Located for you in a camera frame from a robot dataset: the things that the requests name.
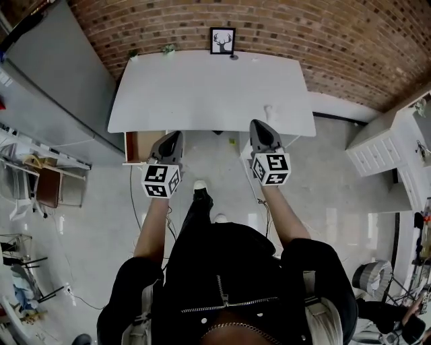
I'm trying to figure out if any white metal shelf rack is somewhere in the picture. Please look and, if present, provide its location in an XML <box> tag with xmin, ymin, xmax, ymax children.
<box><xmin>0</xmin><ymin>129</ymin><xmax>92</xmax><ymax>171</ymax></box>

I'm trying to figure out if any person's black jacket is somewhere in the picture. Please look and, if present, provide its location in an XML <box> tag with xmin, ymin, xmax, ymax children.
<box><xmin>96</xmin><ymin>222</ymin><xmax>358</xmax><ymax>345</ymax></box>

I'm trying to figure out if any white cabinet with drawers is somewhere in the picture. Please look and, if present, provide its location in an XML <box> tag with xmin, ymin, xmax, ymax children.
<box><xmin>345</xmin><ymin>90</ymin><xmax>431</xmax><ymax>214</ymax></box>

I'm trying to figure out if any brown chair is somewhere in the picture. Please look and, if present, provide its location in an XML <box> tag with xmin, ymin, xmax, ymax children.
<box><xmin>35</xmin><ymin>166</ymin><xmax>64</xmax><ymax>209</ymax></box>

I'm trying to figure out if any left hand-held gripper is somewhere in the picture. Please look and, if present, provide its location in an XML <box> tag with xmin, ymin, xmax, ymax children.
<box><xmin>141</xmin><ymin>130</ymin><xmax>185</xmax><ymax>201</ymax></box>

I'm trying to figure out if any black framed deer picture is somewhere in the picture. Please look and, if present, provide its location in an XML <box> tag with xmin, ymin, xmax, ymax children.
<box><xmin>209</xmin><ymin>27</ymin><xmax>237</xmax><ymax>56</ymax></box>

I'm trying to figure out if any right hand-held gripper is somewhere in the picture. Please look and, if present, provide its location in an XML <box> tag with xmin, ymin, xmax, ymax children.
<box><xmin>248</xmin><ymin>119</ymin><xmax>292</xmax><ymax>187</ymax></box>

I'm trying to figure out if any person's black trouser leg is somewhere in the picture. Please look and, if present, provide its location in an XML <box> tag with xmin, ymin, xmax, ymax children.
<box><xmin>180</xmin><ymin>188</ymin><xmax>215</xmax><ymax>243</ymax></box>

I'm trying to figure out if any black floor stand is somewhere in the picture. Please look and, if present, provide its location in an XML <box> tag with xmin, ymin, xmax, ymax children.
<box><xmin>0</xmin><ymin>254</ymin><xmax>65</xmax><ymax>305</ymax></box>

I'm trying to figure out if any white desk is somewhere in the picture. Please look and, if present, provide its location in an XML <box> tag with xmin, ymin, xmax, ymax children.
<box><xmin>106</xmin><ymin>50</ymin><xmax>317</xmax><ymax>159</ymax></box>

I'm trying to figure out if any beige backpack strap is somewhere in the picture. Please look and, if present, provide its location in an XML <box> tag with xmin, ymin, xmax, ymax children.
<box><xmin>120</xmin><ymin>282</ymin><xmax>159</xmax><ymax>345</ymax></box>
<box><xmin>302</xmin><ymin>270</ymin><xmax>344</xmax><ymax>345</ymax></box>

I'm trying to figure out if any black floor cable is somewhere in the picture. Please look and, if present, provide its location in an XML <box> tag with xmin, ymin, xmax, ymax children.
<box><xmin>129</xmin><ymin>164</ymin><xmax>143</xmax><ymax>233</ymax></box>

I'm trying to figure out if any white floor cable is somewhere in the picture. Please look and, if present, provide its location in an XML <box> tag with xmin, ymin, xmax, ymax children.
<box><xmin>50</xmin><ymin>215</ymin><xmax>107</xmax><ymax>311</ymax></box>

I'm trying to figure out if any person's left forearm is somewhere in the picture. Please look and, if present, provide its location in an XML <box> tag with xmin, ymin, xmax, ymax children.
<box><xmin>133</xmin><ymin>194</ymin><xmax>170</xmax><ymax>261</ymax></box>

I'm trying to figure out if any wooden desk drawer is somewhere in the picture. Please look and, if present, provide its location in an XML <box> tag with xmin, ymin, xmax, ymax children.
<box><xmin>122</xmin><ymin>130</ymin><xmax>185</xmax><ymax>166</ymax></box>

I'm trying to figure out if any grey metal cabinet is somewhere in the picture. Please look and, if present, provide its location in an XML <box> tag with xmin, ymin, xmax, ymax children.
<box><xmin>0</xmin><ymin>0</ymin><xmax>126</xmax><ymax>156</ymax></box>

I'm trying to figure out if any person's right forearm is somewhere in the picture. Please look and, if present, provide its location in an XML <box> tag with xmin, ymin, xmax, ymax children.
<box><xmin>261</xmin><ymin>183</ymin><xmax>312</xmax><ymax>251</ymax></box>

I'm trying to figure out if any striped grey bin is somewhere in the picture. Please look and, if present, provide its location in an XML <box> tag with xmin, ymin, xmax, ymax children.
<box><xmin>351</xmin><ymin>259</ymin><xmax>394</xmax><ymax>300</ymax></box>

